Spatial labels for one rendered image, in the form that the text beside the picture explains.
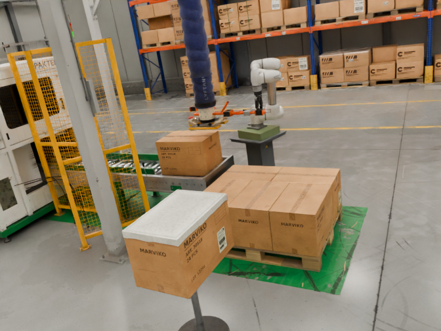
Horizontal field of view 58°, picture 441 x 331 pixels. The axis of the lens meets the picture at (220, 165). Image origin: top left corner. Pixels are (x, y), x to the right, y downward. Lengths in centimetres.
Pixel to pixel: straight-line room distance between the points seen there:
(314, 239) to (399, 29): 926
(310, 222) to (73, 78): 236
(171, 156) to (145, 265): 215
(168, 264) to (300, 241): 144
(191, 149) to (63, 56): 155
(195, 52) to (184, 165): 121
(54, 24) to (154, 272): 224
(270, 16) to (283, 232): 847
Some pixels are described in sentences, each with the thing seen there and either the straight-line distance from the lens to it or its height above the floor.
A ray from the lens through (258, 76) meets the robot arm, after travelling 392.
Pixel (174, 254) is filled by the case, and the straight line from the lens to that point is 232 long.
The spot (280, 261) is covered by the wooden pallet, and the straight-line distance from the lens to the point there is 373.
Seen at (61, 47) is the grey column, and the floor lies 208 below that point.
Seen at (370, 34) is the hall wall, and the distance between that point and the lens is 1216.
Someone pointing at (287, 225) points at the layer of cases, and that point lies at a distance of 345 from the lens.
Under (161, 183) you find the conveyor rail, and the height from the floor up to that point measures 51.
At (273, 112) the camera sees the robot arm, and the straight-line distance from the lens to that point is 472.
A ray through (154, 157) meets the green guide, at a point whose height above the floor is 60.
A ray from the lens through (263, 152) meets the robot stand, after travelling 482.
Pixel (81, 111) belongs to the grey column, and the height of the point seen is 153.
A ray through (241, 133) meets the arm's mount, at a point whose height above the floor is 81.
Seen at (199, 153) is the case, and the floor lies 82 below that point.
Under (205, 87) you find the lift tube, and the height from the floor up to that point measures 149.
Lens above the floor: 211
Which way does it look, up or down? 20 degrees down
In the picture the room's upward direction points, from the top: 9 degrees counter-clockwise
